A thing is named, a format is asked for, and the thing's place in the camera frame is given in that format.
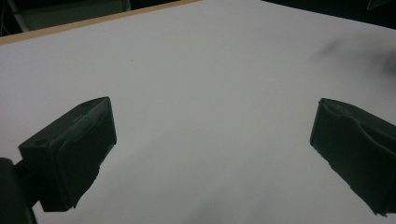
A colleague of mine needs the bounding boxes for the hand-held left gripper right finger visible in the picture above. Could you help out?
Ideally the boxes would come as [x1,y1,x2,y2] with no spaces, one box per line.
[309,97,396,217]

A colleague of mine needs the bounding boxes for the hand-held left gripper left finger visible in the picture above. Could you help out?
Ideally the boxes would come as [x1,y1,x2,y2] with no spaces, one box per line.
[18,96,118,213]

